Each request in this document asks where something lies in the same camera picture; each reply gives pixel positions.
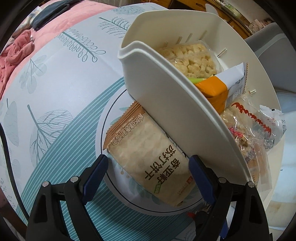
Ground beige soda cracker pack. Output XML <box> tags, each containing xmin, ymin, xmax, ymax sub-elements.
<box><xmin>103</xmin><ymin>101</ymin><xmax>195</xmax><ymax>207</ymax></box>

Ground clear bag round cookies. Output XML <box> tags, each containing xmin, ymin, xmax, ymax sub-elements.
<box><xmin>228</xmin><ymin>125</ymin><xmax>272</xmax><ymax>193</ymax></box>

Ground nut snack clear pack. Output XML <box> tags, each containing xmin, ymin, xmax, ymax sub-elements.
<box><xmin>220</xmin><ymin>95</ymin><xmax>276</xmax><ymax>149</ymax></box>

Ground red white snack bag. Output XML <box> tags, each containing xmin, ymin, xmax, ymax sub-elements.
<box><xmin>259</xmin><ymin>105</ymin><xmax>287</xmax><ymax>149</ymax></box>

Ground orange white snack packet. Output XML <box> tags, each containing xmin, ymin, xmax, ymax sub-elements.
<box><xmin>195</xmin><ymin>62</ymin><xmax>248</xmax><ymax>114</ymax></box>

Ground green small snack packet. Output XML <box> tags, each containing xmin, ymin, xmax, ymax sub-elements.
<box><xmin>189</xmin><ymin>77</ymin><xmax>206</xmax><ymax>84</ymax></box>

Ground puffed rice cake pack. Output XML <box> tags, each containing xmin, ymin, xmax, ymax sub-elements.
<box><xmin>157</xmin><ymin>40</ymin><xmax>223</xmax><ymax>78</ymax></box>

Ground pink quilt blanket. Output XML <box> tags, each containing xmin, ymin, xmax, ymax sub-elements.
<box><xmin>0</xmin><ymin>0</ymin><xmax>118</xmax><ymax>100</ymax></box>

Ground white plastic organizer bin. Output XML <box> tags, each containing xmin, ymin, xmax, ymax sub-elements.
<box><xmin>118</xmin><ymin>9</ymin><xmax>280</xmax><ymax>184</ymax></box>

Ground pink crumpled garment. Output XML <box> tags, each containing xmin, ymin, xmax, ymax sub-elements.
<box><xmin>1</xmin><ymin>30</ymin><xmax>34</xmax><ymax>83</ymax></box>

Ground dark blue folded garment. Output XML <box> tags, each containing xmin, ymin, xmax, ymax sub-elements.
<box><xmin>31</xmin><ymin>0</ymin><xmax>81</xmax><ymax>31</ymax></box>

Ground grey office chair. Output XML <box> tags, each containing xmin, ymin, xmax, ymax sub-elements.
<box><xmin>245</xmin><ymin>23</ymin><xmax>295</xmax><ymax>113</ymax></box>

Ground black cable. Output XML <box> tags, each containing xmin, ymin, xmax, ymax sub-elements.
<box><xmin>0</xmin><ymin>122</ymin><xmax>31</xmax><ymax>220</ymax></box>

